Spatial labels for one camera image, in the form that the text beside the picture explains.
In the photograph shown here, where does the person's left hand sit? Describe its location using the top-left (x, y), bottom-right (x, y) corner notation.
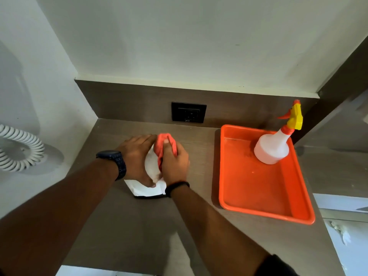
top-left (116, 134), bottom-right (158, 188)

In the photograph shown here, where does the person's right hand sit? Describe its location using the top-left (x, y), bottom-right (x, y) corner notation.
top-left (159, 138), bottom-right (191, 187)

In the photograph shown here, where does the orange cleaning cloth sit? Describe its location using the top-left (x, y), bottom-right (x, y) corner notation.
top-left (154, 133), bottom-right (178, 172)

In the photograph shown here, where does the white kettle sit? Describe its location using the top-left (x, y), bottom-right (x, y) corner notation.
top-left (124, 144), bottom-right (168, 199)

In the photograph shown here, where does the person's right forearm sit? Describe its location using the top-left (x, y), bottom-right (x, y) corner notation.
top-left (170, 185), bottom-right (271, 276)

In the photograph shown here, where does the person's left forearm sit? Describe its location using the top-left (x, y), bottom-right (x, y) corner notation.
top-left (0, 159), bottom-right (119, 276)

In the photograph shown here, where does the black wristband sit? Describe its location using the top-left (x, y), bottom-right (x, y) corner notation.
top-left (165, 181), bottom-right (190, 198)

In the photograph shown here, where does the black wrist watch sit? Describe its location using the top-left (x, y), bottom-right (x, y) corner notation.
top-left (96, 150), bottom-right (127, 181)

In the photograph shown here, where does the orange plastic tray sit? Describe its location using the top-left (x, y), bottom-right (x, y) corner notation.
top-left (218, 124), bottom-right (316, 225)

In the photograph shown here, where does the white spray bottle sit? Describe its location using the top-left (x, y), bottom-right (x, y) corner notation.
top-left (254, 99), bottom-right (303, 165)

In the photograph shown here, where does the black sleeve cuff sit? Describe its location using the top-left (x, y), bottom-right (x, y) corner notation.
top-left (254, 254), bottom-right (299, 276)

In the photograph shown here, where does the black wall socket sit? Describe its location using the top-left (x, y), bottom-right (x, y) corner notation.
top-left (171, 102), bottom-right (207, 124)

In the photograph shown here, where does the white coiled cord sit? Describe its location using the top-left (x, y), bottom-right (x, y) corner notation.
top-left (0, 124), bottom-right (45, 172)

